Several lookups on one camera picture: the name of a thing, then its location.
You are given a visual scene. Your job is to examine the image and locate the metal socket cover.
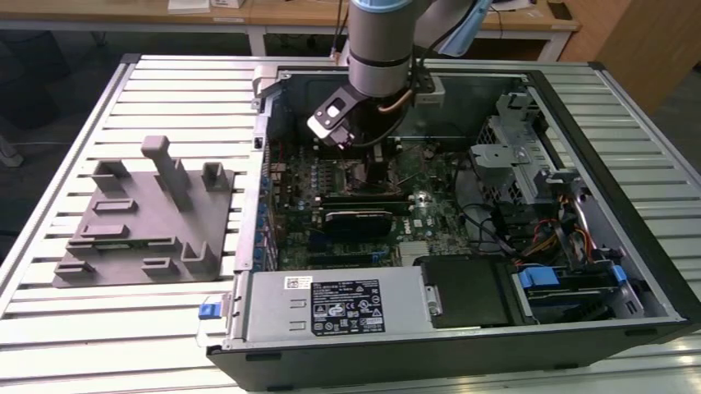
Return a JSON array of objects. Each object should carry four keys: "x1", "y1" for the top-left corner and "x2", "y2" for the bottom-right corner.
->
[{"x1": 328, "y1": 145, "x2": 351, "y2": 193}]

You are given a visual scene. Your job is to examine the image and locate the CPU socket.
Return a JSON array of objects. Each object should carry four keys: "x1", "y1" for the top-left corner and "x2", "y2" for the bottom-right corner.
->
[{"x1": 342, "y1": 158, "x2": 399, "y2": 195}]

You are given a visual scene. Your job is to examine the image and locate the black RAM slot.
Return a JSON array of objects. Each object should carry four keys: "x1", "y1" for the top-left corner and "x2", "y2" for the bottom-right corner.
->
[
  {"x1": 314, "y1": 144, "x2": 405, "y2": 161},
  {"x1": 322, "y1": 204, "x2": 411, "y2": 216},
  {"x1": 320, "y1": 195, "x2": 411, "y2": 206}
]

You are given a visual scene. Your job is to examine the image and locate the metal drive cage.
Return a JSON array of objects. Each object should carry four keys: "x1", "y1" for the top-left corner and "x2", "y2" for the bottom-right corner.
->
[{"x1": 467, "y1": 92, "x2": 554, "y2": 206}]

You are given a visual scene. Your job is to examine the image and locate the green motherboard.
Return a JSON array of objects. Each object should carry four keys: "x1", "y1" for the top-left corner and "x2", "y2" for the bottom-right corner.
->
[{"x1": 262, "y1": 139, "x2": 478, "y2": 272}]

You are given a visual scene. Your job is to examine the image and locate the black graphics card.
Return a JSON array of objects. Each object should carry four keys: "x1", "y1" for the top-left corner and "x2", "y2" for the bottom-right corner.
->
[{"x1": 322, "y1": 208, "x2": 395, "y2": 241}]

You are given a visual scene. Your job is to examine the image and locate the silver finned heat sink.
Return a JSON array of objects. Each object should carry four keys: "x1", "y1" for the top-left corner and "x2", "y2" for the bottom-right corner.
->
[{"x1": 399, "y1": 241, "x2": 431, "y2": 263}]

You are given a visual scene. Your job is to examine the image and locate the black expansion slot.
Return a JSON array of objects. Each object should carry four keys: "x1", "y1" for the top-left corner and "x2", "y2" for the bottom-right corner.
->
[{"x1": 304, "y1": 253, "x2": 397, "y2": 267}]

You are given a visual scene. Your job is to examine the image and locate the silver power supply black label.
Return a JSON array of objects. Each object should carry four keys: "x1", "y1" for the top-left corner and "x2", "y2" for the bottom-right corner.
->
[{"x1": 240, "y1": 268, "x2": 437, "y2": 344}]

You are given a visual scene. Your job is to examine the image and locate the black plastic shroud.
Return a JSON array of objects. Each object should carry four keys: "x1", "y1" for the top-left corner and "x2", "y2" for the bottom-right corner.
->
[{"x1": 418, "y1": 254, "x2": 535, "y2": 329}]

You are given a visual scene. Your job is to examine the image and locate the grey parts rack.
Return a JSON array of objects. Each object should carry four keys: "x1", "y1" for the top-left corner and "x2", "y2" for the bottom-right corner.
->
[{"x1": 52, "y1": 135, "x2": 236, "y2": 288}]

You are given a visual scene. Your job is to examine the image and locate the wooden cabinet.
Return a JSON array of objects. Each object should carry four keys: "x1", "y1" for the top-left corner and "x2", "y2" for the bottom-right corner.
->
[{"x1": 561, "y1": 0, "x2": 701, "y2": 116}]

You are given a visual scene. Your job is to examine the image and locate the green RAM stick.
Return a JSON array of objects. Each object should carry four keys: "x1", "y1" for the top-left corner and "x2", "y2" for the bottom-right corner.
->
[{"x1": 89, "y1": 241, "x2": 180, "y2": 250}]

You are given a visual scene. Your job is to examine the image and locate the black PC case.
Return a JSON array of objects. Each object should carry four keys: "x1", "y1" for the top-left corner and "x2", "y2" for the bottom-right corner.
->
[{"x1": 204, "y1": 61, "x2": 701, "y2": 393}]

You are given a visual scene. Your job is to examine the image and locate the wooden desk white legs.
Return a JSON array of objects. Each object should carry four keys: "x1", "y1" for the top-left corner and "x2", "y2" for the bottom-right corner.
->
[{"x1": 0, "y1": 0, "x2": 582, "y2": 62}]

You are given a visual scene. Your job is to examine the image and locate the metal disk bay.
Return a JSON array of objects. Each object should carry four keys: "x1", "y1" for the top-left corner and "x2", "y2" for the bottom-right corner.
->
[{"x1": 511, "y1": 262, "x2": 648, "y2": 325}]

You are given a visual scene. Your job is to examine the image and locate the black office chair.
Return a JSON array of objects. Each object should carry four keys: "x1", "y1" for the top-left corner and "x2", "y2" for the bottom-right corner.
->
[{"x1": 0, "y1": 30, "x2": 131, "y2": 136}]

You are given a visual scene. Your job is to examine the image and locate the white chair base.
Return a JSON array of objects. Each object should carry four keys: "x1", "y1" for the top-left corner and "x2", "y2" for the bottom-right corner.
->
[{"x1": 0, "y1": 135, "x2": 27, "y2": 167}]

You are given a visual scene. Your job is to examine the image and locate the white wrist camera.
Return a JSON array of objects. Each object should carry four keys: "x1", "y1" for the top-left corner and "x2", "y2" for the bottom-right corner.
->
[{"x1": 304, "y1": 85, "x2": 367, "y2": 148}]

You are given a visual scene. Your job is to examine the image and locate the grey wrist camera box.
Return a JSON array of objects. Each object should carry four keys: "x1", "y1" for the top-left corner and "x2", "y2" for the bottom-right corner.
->
[{"x1": 413, "y1": 76, "x2": 443, "y2": 108}]

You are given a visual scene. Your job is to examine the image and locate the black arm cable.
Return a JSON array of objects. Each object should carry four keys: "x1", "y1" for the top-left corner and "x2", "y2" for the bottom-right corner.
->
[{"x1": 350, "y1": 0, "x2": 478, "y2": 149}]

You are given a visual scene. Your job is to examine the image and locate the grey plastic bracket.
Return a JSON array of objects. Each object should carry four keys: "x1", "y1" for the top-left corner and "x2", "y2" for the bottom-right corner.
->
[{"x1": 533, "y1": 167, "x2": 585, "y2": 194}]

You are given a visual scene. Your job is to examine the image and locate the yellow wire bundle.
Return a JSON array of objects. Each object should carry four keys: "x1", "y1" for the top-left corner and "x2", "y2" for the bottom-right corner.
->
[{"x1": 514, "y1": 233, "x2": 558, "y2": 259}]

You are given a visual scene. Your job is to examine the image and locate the blue disk carrier handle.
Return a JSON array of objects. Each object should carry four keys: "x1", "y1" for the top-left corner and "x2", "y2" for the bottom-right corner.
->
[{"x1": 517, "y1": 266, "x2": 559, "y2": 293}]

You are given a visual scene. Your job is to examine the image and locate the orange wire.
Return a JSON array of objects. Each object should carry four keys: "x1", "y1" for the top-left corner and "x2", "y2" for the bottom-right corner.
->
[{"x1": 569, "y1": 227, "x2": 597, "y2": 258}]

